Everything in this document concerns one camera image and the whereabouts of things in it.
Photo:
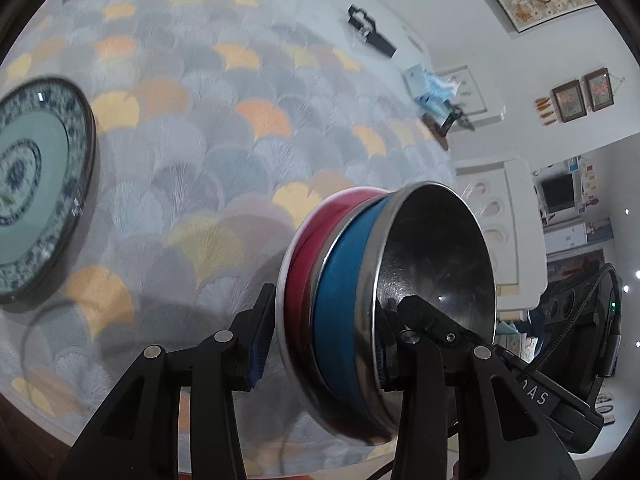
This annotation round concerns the upper small framed picture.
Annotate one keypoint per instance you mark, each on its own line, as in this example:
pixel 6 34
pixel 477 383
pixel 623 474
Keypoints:
pixel 599 89

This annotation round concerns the wall television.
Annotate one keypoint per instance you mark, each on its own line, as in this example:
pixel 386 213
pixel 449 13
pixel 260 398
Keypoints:
pixel 558 193

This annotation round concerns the lower small framed picture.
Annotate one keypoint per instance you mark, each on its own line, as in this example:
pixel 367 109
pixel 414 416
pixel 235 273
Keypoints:
pixel 569 101

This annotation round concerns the white chair near right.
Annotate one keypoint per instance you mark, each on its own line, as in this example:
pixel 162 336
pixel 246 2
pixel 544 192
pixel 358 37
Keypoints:
pixel 501 193

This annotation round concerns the small framed picture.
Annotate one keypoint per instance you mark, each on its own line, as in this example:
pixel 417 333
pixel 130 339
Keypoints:
pixel 599 89
pixel 569 101

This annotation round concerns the black phone stand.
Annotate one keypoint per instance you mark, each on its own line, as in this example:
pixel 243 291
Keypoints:
pixel 455 116

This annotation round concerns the blue steel bowl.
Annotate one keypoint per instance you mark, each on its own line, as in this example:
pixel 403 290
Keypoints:
pixel 422 240

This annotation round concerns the scallop pattern table mat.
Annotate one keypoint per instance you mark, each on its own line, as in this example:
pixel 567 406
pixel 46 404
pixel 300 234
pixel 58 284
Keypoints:
pixel 220 125

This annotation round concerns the blue tissue pack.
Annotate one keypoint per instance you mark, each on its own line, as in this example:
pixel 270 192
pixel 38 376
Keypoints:
pixel 430 91

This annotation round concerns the round wooden coaster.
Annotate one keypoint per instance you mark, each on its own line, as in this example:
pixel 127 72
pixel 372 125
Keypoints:
pixel 434 129

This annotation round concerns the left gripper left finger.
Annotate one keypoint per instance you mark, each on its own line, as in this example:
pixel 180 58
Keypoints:
pixel 134 432

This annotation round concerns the white chair far right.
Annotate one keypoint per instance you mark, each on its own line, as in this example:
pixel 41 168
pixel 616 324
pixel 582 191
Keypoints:
pixel 478 95

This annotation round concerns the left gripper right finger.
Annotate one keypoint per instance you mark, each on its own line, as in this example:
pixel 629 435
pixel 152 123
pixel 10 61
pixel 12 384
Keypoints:
pixel 512 422

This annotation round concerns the pink penguin plate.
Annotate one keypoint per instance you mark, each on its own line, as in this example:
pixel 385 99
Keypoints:
pixel 287 319

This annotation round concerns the blue white patterned plate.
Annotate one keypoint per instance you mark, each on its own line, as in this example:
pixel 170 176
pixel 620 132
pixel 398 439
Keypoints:
pixel 48 154

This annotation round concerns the white chair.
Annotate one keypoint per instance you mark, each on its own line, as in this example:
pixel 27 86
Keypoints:
pixel 501 193
pixel 478 95

